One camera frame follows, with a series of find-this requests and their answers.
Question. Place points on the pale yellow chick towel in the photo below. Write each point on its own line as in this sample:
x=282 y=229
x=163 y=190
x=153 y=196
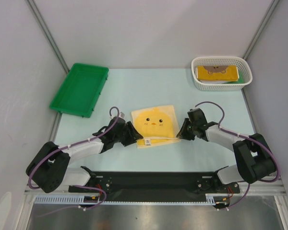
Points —
x=158 y=126

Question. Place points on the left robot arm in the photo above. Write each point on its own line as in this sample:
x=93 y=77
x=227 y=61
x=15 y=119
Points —
x=48 y=168

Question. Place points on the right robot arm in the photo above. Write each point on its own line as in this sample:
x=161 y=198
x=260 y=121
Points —
x=254 y=160

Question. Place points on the aluminium frame rail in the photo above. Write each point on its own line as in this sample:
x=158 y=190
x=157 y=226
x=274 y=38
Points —
x=256 y=189

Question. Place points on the grey cable duct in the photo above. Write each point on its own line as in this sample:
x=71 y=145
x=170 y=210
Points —
x=91 y=200

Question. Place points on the green plastic bin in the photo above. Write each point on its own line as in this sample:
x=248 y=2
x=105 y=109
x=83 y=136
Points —
x=80 y=90

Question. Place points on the white perforated basket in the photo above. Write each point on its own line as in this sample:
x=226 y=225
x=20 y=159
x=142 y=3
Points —
x=240 y=63

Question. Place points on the white towel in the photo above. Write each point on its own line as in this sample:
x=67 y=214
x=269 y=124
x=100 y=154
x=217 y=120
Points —
x=207 y=82

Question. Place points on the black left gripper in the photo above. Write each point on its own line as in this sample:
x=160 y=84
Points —
x=133 y=135

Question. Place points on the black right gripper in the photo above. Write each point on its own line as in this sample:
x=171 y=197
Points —
x=188 y=128

